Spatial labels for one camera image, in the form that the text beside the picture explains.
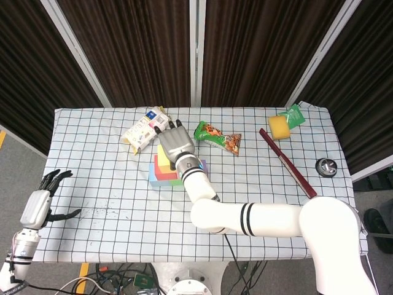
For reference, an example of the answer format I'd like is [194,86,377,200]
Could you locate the red foam cube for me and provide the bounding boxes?
[154,155,179,181]

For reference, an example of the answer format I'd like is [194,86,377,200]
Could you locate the dark red folded fan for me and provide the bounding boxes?
[259,128,317,198]

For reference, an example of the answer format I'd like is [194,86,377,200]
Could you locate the white black checkered tablecloth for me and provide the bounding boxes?
[29,100,369,264]

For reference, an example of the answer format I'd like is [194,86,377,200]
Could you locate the yellow foam cube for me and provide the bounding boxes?
[157,144,171,168]

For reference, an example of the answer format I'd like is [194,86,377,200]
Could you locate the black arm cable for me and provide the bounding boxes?
[6,254,62,293]
[223,233,251,295]

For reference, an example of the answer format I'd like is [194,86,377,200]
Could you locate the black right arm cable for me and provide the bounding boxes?
[223,233,251,295]

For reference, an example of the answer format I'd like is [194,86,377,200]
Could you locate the white cracker package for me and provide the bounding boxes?
[120,106,171,155]

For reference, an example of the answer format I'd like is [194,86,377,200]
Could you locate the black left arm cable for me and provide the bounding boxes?
[6,254,62,293]

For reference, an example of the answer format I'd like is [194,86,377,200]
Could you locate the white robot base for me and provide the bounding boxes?
[152,262,234,295]

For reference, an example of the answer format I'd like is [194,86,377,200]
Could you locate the small green packet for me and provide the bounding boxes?
[278,103,306,130]

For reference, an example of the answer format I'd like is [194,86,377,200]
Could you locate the white floor cable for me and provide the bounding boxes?
[55,276,107,295]

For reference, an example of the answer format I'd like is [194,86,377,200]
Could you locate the yellow sponge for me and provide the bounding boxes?
[267,115,292,141]

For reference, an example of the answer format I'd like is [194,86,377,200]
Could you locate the dark brown screen panel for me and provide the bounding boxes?
[300,0,393,176]
[201,0,348,108]
[0,0,104,156]
[56,0,192,108]

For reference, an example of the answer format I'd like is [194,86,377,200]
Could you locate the green circuit board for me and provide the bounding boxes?
[133,274,156,286]

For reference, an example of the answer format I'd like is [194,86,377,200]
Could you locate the white screen frame post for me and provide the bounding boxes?
[351,159,393,183]
[39,0,112,108]
[189,0,206,108]
[284,0,363,107]

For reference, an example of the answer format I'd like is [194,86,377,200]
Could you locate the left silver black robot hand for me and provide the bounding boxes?
[20,168,82,230]

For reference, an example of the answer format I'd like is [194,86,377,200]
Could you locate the tangled black floor cables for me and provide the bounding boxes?
[70,261,166,295]

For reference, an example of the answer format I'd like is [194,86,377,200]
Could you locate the green snack bag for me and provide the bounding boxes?
[193,120,243,157]

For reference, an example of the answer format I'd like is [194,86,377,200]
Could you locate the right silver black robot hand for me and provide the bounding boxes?
[153,119,196,171]

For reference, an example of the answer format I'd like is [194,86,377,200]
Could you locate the blue foam cube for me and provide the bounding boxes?
[149,162,173,188]

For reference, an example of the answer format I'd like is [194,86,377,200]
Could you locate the black shoe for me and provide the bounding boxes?
[364,208,393,237]

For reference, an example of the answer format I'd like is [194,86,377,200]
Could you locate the silver bell black base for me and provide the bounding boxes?
[314,157,338,178]

